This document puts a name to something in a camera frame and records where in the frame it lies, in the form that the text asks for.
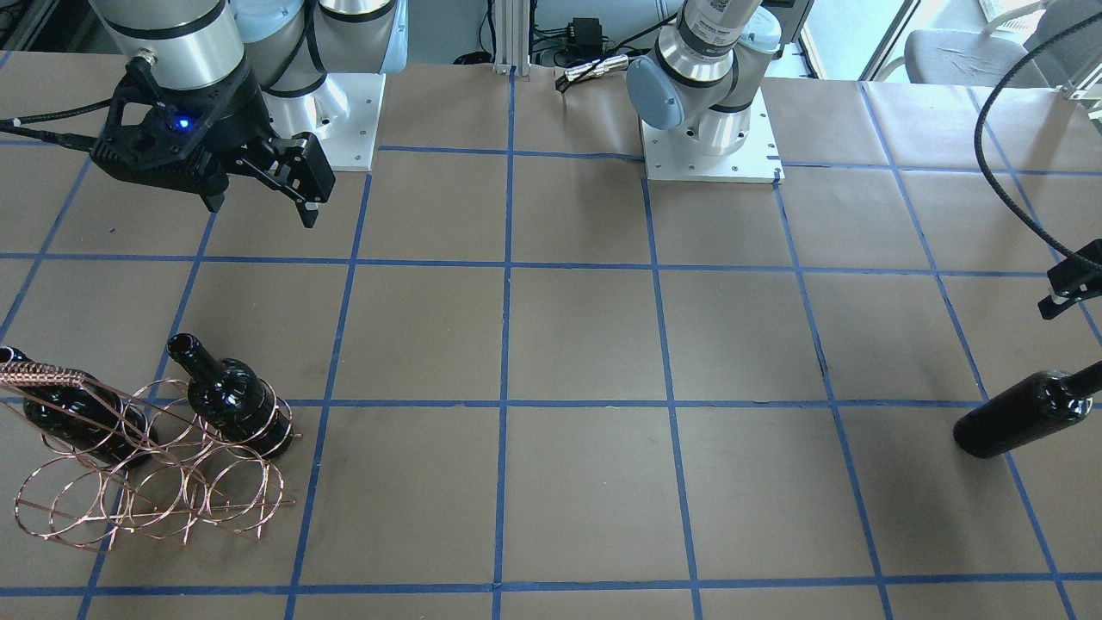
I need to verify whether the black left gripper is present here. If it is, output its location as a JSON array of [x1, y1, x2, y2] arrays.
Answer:
[[1037, 257, 1101, 320]]

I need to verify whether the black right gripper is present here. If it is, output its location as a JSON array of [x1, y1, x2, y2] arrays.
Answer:
[[90, 58, 336, 228]]

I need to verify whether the dark wine bottle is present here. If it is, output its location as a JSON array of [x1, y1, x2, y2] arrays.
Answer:
[[952, 362, 1101, 459]]

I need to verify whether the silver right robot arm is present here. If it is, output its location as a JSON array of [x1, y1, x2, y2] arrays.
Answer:
[[90, 1, 409, 228]]

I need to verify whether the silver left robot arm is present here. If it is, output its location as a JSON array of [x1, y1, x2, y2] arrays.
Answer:
[[626, 1, 1099, 320]]

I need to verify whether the dark bottle in basket front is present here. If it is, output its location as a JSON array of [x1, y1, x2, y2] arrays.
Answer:
[[166, 331, 293, 459]]

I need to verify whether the dark bottle in basket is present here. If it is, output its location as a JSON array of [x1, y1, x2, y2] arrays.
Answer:
[[166, 331, 293, 459], [21, 384, 158, 468]]

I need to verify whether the dark bottle in basket rear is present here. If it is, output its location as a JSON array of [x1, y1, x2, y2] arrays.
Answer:
[[21, 384, 158, 468]]

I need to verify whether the grey office chair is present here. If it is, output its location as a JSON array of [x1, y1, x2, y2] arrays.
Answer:
[[901, 1, 1099, 88]]

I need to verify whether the black braided cable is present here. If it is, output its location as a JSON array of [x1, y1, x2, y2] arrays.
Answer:
[[973, 9, 1102, 268], [0, 96, 116, 152]]

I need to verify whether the aluminium frame post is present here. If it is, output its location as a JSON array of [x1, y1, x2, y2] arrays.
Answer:
[[489, 0, 534, 81]]

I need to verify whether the copper wire wine basket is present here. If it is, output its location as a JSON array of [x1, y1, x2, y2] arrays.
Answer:
[[3, 361, 296, 554]]

